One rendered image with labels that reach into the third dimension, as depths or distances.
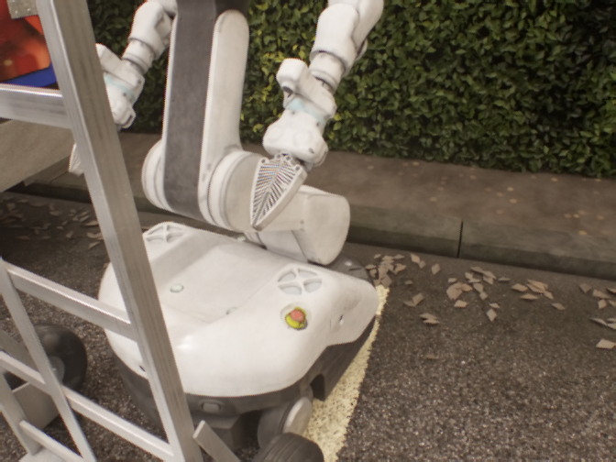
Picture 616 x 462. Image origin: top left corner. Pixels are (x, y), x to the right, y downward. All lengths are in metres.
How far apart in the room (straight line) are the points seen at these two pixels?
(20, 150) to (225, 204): 1.15
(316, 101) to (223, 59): 0.20
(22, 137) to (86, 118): 1.48
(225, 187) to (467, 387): 0.80
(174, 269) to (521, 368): 0.92
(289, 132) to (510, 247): 1.12
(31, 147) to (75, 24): 1.52
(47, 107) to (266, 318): 0.57
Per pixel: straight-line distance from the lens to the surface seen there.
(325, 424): 1.18
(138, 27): 1.12
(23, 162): 1.90
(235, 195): 0.86
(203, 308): 1.04
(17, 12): 1.89
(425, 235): 1.70
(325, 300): 0.95
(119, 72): 1.06
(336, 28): 0.83
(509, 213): 1.91
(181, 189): 0.91
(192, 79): 0.90
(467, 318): 1.48
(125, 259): 0.47
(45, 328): 1.24
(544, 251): 1.74
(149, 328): 0.53
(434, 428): 1.20
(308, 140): 0.73
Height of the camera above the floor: 0.96
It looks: 32 degrees down
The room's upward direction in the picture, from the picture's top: 2 degrees counter-clockwise
